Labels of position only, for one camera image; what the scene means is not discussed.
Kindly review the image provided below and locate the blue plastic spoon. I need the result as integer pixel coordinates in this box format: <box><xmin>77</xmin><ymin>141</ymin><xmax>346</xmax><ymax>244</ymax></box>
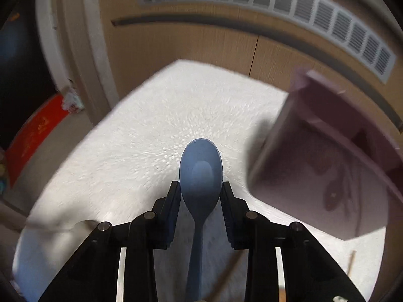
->
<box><xmin>179</xmin><ymin>138</ymin><xmax>223</xmax><ymax>301</ymax></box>

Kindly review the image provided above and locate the maroon utensil holder box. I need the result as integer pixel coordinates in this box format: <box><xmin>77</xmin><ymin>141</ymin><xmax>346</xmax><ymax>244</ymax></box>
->
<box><xmin>248</xmin><ymin>71</ymin><xmax>402</xmax><ymax>240</ymax></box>

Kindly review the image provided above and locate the red paper banner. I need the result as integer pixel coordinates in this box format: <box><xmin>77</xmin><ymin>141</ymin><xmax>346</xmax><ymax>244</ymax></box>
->
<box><xmin>5</xmin><ymin>93</ymin><xmax>68</xmax><ymax>187</ymax></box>

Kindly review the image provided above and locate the long grey vent grille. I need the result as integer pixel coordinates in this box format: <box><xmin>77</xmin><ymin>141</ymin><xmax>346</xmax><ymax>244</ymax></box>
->
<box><xmin>139</xmin><ymin>0</ymin><xmax>397</xmax><ymax>83</ymax></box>

